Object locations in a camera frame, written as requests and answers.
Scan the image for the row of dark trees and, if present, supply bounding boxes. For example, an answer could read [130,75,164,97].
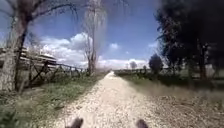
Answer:
[148,0,224,81]

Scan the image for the pale gravel path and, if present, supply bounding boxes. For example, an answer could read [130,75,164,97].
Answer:
[49,70,224,128]

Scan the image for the small round tree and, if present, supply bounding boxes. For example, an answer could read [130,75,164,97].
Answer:
[129,60,138,70]

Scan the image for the tall bare tree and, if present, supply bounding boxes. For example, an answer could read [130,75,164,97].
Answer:
[81,0,108,76]

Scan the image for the thick tree trunk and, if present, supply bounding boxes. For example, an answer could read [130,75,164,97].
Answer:
[0,0,79,93]

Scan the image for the grass verge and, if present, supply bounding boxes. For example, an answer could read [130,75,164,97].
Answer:
[0,71,108,128]
[114,71,224,101]

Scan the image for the wooden rail fence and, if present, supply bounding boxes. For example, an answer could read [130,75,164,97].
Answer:
[19,56,89,89]

